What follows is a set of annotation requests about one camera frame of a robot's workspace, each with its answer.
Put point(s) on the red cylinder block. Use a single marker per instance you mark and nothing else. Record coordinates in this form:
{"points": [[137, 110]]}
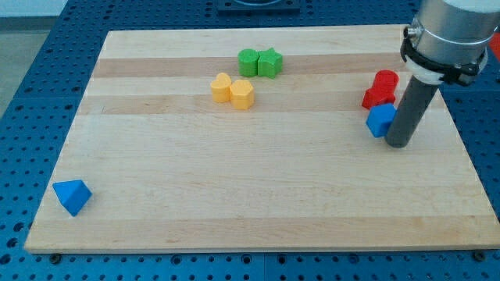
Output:
{"points": [[386, 80]]}

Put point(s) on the blue cube block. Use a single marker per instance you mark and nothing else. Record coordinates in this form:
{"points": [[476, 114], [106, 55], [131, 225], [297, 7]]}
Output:
{"points": [[380, 118]]}

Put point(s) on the yellow hexagon block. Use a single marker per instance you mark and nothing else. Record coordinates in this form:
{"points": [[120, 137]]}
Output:
{"points": [[242, 94]]}

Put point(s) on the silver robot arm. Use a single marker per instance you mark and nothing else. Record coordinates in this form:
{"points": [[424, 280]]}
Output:
{"points": [[447, 40]]}

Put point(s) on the red star block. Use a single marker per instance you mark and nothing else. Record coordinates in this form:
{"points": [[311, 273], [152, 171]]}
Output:
{"points": [[377, 96]]}

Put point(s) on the dark robot base mount plate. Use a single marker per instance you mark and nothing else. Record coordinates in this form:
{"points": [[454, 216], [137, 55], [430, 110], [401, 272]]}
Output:
{"points": [[257, 6]]}

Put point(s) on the light wooden board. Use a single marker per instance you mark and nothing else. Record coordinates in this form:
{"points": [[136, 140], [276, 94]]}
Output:
{"points": [[172, 171]]}

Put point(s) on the yellow heart block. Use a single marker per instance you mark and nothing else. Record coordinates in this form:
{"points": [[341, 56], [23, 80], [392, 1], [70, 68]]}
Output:
{"points": [[220, 87]]}

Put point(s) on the green star block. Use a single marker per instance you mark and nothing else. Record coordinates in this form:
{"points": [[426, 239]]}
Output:
{"points": [[270, 63]]}

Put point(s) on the blue triangle block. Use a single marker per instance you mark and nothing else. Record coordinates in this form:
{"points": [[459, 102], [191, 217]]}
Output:
{"points": [[73, 195]]}

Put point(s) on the green cylinder block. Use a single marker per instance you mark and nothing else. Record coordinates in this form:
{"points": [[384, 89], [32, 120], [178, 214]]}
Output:
{"points": [[248, 62]]}

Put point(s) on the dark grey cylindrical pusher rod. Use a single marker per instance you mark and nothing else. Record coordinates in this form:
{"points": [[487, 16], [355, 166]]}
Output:
{"points": [[414, 103]]}

